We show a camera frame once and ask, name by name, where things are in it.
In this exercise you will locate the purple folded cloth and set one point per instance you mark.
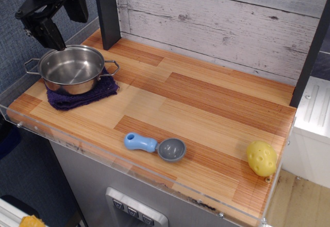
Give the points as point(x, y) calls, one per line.
point(104, 88)

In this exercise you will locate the clear acrylic edge guard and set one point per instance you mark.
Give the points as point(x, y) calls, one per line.
point(90, 170)

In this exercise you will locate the yellow object bottom left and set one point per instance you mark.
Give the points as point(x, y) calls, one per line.
point(31, 221)

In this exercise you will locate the silver dispenser button panel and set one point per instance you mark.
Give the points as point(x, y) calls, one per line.
point(127, 211)

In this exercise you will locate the white side cabinet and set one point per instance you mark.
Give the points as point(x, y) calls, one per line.
point(307, 152)

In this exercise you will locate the dark shelf post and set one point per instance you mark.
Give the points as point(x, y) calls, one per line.
point(109, 22)
point(311, 57)

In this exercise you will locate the blue grey ice cream scoop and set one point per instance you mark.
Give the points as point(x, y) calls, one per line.
point(170, 150)

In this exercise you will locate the stainless steel pot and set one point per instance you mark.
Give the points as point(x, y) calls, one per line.
point(75, 70)

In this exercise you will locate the dark right shelf post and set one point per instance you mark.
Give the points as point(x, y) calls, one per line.
point(311, 57)

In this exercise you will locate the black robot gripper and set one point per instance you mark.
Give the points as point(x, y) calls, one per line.
point(36, 16)

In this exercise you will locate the dark left shelf post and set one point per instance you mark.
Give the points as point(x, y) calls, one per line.
point(109, 22)

